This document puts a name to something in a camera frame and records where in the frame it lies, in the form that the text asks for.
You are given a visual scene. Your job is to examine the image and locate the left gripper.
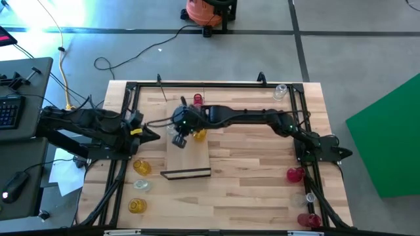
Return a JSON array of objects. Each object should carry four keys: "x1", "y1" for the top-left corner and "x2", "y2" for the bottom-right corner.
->
[{"x1": 123, "y1": 125, "x2": 161, "y2": 148}]

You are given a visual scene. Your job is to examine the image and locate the amber hobnail glass vase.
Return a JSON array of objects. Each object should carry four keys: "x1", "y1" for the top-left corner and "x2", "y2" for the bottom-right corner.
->
[
  {"x1": 192, "y1": 128, "x2": 208, "y2": 143},
  {"x1": 127, "y1": 197, "x2": 148, "y2": 214},
  {"x1": 132, "y1": 159, "x2": 152, "y2": 177}
]

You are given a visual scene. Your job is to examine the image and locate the clear round glass vase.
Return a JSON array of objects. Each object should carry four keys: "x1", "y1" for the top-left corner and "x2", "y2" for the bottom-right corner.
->
[{"x1": 133, "y1": 178, "x2": 152, "y2": 193}]

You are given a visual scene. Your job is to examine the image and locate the white paper sheets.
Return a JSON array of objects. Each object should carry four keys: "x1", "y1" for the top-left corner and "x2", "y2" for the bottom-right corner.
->
[{"x1": 48, "y1": 147, "x2": 87, "y2": 197}]

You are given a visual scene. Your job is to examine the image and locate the clear ribbed glass jar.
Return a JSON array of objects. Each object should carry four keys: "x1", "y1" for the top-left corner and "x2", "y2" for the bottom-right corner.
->
[{"x1": 272, "y1": 83, "x2": 289, "y2": 102}]

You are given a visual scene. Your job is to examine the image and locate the orange shop vacuum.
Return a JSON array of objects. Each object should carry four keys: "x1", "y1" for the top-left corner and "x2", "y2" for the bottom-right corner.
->
[{"x1": 179, "y1": 0, "x2": 238, "y2": 37}]

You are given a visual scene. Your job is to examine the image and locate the grey desk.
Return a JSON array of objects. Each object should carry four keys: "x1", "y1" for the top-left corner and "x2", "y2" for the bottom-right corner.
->
[
  {"x1": 0, "y1": 57, "x2": 54, "y2": 142},
  {"x1": 0, "y1": 137, "x2": 50, "y2": 221}
]

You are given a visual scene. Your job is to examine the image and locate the red bulbous glass vase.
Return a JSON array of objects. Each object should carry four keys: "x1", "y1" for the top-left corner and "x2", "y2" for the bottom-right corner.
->
[{"x1": 285, "y1": 166, "x2": 306, "y2": 184}]

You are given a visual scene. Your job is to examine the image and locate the black keyboard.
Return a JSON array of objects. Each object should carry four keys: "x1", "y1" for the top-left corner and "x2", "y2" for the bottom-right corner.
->
[{"x1": 0, "y1": 95, "x2": 26, "y2": 130}]

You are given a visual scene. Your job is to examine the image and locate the clear narrow-necked glass vase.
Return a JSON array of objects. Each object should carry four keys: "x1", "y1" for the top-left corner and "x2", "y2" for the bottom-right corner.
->
[{"x1": 291, "y1": 191, "x2": 316, "y2": 208}]

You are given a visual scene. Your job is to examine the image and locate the black computer mouse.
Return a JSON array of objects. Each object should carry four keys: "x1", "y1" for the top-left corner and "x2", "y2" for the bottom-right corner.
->
[{"x1": 1, "y1": 170, "x2": 31, "y2": 205}]

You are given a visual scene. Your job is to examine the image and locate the red cup bottom right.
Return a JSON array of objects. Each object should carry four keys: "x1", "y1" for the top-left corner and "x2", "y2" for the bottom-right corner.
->
[{"x1": 297, "y1": 212, "x2": 323, "y2": 229}]

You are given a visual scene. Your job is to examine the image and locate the green board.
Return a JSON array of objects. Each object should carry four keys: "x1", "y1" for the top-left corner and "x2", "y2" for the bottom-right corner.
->
[{"x1": 345, "y1": 72, "x2": 420, "y2": 199}]

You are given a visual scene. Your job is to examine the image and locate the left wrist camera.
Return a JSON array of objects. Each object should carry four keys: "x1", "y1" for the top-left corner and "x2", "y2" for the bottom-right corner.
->
[{"x1": 126, "y1": 110, "x2": 144, "y2": 128}]

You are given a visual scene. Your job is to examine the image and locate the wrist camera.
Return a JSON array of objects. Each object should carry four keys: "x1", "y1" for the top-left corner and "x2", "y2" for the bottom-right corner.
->
[
  {"x1": 126, "y1": 110, "x2": 144, "y2": 128},
  {"x1": 171, "y1": 133, "x2": 188, "y2": 149}
]

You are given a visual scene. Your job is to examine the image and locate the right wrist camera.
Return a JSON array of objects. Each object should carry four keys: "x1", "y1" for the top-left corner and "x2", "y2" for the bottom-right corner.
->
[{"x1": 171, "y1": 133, "x2": 188, "y2": 149}]

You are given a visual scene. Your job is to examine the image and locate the wooden shelf black frame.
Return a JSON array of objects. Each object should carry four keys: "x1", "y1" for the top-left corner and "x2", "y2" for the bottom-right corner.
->
[{"x1": 159, "y1": 98, "x2": 213, "y2": 181}]

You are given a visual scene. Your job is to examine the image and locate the black floor cable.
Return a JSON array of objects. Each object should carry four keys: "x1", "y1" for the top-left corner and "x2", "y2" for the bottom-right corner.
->
[{"x1": 93, "y1": 24, "x2": 205, "y2": 80}]

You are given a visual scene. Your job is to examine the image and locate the yellow cable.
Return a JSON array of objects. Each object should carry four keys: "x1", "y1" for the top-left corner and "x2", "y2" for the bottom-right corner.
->
[{"x1": 35, "y1": 0, "x2": 75, "y2": 111}]

